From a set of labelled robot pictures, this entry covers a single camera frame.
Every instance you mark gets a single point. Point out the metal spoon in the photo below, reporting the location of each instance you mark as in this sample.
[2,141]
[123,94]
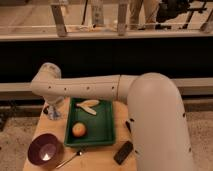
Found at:
[78,153]

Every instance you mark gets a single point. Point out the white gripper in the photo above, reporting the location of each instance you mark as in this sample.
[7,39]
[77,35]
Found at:
[55,101]

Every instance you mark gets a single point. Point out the purple bowl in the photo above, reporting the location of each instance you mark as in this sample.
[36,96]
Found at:
[43,149]

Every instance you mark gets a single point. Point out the wooden railing post left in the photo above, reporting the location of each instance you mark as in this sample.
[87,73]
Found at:
[58,18]

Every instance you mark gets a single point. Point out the green plastic tray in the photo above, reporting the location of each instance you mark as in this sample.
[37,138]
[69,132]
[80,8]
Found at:
[100,129]

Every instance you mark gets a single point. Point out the black equipment background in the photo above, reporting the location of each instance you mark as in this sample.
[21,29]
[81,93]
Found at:
[170,9]

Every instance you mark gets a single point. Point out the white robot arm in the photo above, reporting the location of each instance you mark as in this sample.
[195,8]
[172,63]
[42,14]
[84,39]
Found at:
[159,127]

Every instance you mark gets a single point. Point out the small metal cup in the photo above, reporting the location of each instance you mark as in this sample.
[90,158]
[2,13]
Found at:
[46,110]

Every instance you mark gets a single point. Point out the black rectangular block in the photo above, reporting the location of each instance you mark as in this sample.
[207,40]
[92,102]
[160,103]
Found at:
[123,152]

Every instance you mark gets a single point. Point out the peeled banana piece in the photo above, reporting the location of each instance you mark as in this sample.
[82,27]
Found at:
[88,105]

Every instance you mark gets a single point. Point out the red yellow apple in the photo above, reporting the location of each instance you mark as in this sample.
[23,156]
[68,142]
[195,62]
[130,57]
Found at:
[79,129]

